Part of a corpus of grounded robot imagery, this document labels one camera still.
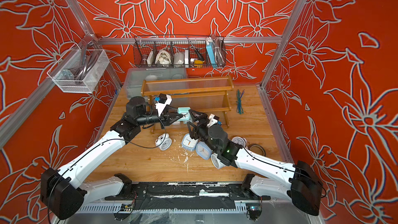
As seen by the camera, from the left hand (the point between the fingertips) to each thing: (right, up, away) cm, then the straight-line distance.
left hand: (180, 112), depth 68 cm
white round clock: (+33, -18, +18) cm, 41 cm away
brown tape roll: (+42, -23, +17) cm, 51 cm away
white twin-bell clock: (+17, -27, +10) cm, 33 cm away
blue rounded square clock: (+2, -20, +19) cm, 28 cm away
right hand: (+1, -2, -2) cm, 3 cm away
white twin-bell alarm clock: (-10, -20, +17) cm, 28 cm away
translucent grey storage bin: (-35, +17, +32) cm, 51 cm away
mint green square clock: (+2, 0, -1) cm, 2 cm away
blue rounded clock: (+11, -22, +13) cm, 28 cm away
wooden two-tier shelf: (+16, +9, +29) cm, 34 cm away
